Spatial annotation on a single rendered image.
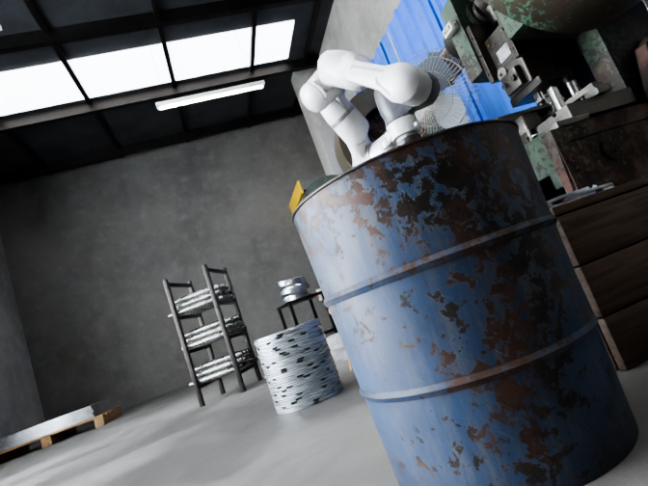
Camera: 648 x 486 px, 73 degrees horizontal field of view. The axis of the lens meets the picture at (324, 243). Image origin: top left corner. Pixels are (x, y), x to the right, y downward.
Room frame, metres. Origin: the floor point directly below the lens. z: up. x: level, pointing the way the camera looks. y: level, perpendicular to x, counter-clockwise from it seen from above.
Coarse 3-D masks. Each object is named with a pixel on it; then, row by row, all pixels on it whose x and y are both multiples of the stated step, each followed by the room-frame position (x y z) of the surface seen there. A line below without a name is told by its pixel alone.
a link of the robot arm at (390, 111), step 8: (432, 80) 1.10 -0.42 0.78; (432, 88) 1.11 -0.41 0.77; (440, 88) 1.14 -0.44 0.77; (376, 96) 1.19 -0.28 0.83; (384, 96) 1.16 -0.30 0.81; (432, 96) 1.13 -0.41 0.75; (384, 104) 1.17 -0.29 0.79; (392, 104) 1.16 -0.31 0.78; (400, 104) 1.16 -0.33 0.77; (424, 104) 1.15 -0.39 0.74; (384, 112) 1.18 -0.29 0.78; (392, 112) 1.17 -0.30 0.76; (400, 112) 1.16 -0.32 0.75; (408, 112) 1.16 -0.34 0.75; (384, 120) 1.20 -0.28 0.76; (392, 120) 1.17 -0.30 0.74
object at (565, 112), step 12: (600, 96) 1.54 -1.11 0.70; (612, 96) 1.55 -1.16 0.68; (624, 96) 1.56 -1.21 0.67; (564, 108) 1.51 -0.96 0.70; (576, 108) 1.51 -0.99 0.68; (588, 108) 1.52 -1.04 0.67; (600, 108) 1.53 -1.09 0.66; (612, 108) 1.55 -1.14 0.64; (552, 120) 1.58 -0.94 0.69; (540, 132) 1.65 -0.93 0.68
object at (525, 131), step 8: (544, 104) 1.67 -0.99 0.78; (520, 112) 1.64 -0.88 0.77; (528, 112) 1.66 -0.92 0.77; (536, 112) 1.68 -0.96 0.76; (512, 120) 1.68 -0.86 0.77; (520, 120) 1.68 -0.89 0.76; (528, 120) 1.67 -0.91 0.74; (536, 120) 1.67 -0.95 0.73; (520, 128) 1.69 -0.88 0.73; (528, 128) 1.66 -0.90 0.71; (528, 136) 1.67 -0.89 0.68; (536, 136) 1.67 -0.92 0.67
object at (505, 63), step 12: (492, 36) 1.75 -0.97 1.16; (492, 48) 1.78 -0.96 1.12; (504, 48) 1.72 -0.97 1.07; (504, 60) 1.74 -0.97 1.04; (516, 60) 1.69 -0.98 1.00; (528, 60) 1.67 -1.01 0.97; (540, 60) 1.68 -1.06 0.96; (504, 72) 1.75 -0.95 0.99; (516, 72) 1.68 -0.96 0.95; (528, 72) 1.66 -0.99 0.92; (540, 72) 1.67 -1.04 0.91; (504, 84) 1.74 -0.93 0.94; (516, 84) 1.70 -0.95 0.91
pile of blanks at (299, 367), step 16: (288, 336) 1.74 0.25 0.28; (304, 336) 1.76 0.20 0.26; (320, 336) 1.83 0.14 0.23; (272, 352) 1.76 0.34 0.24; (288, 352) 1.83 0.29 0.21; (304, 352) 1.75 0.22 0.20; (320, 352) 1.80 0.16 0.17; (272, 368) 1.77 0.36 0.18; (288, 368) 1.75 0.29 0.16; (304, 368) 1.75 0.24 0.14; (320, 368) 1.78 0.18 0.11; (336, 368) 1.87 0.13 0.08; (272, 384) 1.80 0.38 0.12; (288, 384) 1.75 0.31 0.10; (304, 384) 1.74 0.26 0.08; (320, 384) 1.82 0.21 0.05; (336, 384) 1.82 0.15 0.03; (288, 400) 1.76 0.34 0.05; (304, 400) 1.74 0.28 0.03; (320, 400) 1.75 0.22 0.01
